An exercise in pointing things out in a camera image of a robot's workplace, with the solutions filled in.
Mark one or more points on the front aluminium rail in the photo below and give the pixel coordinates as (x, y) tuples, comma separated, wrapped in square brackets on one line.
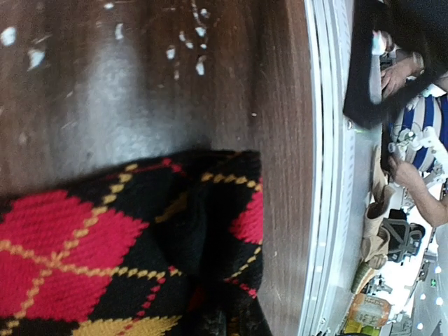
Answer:
[(341, 179)]

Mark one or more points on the black argyle sock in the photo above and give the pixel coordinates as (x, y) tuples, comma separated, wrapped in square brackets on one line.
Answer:
[(162, 246)]

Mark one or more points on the person in striped shirt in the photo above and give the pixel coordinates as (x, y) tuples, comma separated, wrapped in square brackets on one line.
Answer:
[(419, 158)]

